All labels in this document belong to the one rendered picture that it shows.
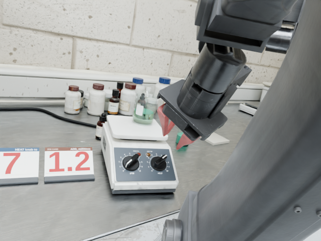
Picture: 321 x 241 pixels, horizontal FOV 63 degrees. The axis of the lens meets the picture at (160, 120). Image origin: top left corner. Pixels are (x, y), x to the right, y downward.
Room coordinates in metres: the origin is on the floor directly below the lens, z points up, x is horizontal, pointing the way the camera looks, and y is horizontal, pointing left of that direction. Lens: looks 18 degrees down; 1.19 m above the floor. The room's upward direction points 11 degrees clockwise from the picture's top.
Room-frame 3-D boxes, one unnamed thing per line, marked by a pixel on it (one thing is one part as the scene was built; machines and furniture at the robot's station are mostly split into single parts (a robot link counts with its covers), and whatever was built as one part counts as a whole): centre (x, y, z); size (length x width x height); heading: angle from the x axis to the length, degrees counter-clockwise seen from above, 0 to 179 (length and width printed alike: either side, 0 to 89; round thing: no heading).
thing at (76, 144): (0.53, 0.17, 0.91); 0.06 x 0.06 x 0.02
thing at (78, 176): (0.45, 0.16, 0.92); 0.09 x 0.06 x 0.04; 117
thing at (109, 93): (0.90, 0.20, 0.93); 0.06 x 0.06 x 0.07
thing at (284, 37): (0.65, -0.24, 1.23); 0.07 x 0.06 x 0.07; 70
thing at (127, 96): (0.90, 0.13, 0.95); 0.06 x 0.06 x 0.11
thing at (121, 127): (0.55, 0.05, 0.98); 0.12 x 0.12 x 0.01; 21
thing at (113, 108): (0.85, 0.17, 0.94); 0.04 x 0.04 x 0.09
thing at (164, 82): (1.04, 0.01, 0.96); 0.07 x 0.07 x 0.13
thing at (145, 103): (0.58, 0.04, 1.02); 0.06 x 0.05 x 0.08; 7
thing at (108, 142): (0.52, 0.04, 0.94); 0.22 x 0.13 x 0.08; 21
